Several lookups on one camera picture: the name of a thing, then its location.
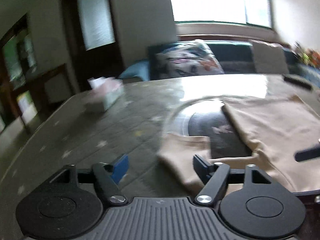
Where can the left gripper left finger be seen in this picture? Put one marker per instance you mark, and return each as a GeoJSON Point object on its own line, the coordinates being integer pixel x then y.
{"type": "Point", "coordinates": [106, 180]}

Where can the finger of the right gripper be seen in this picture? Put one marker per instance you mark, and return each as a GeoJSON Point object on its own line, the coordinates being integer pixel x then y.
{"type": "Point", "coordinates": [308, 154]}

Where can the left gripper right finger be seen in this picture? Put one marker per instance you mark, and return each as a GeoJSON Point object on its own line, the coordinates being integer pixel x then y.
{"type": "Point", "coordinates": [214, 177]}

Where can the cream beige garment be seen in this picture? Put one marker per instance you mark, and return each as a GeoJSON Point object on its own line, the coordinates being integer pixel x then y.
{"type": "Point", "coordinates": [273, 128]}

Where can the round black induction cooker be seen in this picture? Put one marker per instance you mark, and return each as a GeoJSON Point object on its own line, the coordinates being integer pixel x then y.
{"type": "Point", "coordinates": [207, 117]}

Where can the black remote control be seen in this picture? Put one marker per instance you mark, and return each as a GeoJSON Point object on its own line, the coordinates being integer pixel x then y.
{"type": "Point", "coordinates": [298, 82]}

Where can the tissue box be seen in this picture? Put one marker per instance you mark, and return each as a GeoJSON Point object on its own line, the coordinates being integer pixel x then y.
{"type": "Point", "coordinates": [105, 91]}

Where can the stuffed toy group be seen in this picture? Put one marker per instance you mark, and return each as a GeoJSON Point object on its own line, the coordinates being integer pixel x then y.
{"type": "Point", "coordinates": [306, 56]}

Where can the beige cushion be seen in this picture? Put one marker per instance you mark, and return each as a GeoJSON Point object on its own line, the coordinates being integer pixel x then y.
{"type": "Point", "coordinates": [268, 58]}

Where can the dark wooden cabinet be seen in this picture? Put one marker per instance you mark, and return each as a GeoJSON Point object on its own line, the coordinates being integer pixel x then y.
{"type": "Point", "coordinates": [20, 74]}

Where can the butterfly print pillow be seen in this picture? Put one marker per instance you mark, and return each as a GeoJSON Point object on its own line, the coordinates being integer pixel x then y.
{"type": "Point", "coordinates": [192, 58]}

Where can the dark wooden door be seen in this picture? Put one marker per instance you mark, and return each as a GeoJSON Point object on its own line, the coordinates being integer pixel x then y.
{"type": "Point", "coordinates": [91, 35]}

